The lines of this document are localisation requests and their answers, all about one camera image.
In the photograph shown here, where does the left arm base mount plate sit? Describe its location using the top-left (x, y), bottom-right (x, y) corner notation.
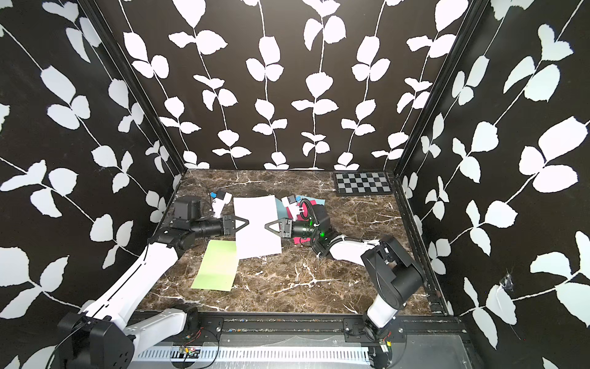
top-left (181, 315), bottom-right (224, 344)

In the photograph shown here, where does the left light blue paper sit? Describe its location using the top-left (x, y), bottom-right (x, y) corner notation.
top-left (275, 198), bottom-right (289, 219)

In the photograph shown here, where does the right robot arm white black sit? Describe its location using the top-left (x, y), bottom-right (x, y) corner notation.
top-left (264, 202), bottom-right (425, 331)

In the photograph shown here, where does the yellow-green paper sheet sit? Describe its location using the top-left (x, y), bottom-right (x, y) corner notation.
top-left (191, 240), bottom-right (239, 292)
top-left (234, 195), bottom-right (282, 260)

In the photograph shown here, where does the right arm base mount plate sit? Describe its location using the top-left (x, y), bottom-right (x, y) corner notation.
top-left (343, 316), bottom-right (407, 344)

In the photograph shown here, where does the white perforated rail strip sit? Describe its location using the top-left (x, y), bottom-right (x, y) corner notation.
top-left (136, 346), bottom-right (370, 364)

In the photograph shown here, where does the right light blue paper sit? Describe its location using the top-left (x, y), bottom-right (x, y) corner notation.
top-left (297, 196), bottom-right (325, 205)

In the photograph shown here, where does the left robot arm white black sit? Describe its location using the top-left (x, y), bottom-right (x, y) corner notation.
top-left (46, 196), bottom-right (249, 368)

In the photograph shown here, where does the small electronics board with wires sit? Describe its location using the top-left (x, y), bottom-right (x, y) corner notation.
top-left (170, 346), bottom-right (201, 362)

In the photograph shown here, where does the checkerboard calibration board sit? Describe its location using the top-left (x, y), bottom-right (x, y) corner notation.
top-left (333, 172), bottom-right (393, 196)

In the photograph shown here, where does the light blue paper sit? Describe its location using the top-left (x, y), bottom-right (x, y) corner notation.
top-left (275, 198), bottom-right (289, 219)
top-left (297, 196), bottom-right (325, 205)

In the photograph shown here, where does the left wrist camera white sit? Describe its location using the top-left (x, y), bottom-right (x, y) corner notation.
top-left (210, 190), bottom-right (233, 218)

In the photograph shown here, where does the right pink paper sheet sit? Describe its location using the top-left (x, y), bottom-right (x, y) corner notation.
top-left (287, 198), bottom-right (319, 242)

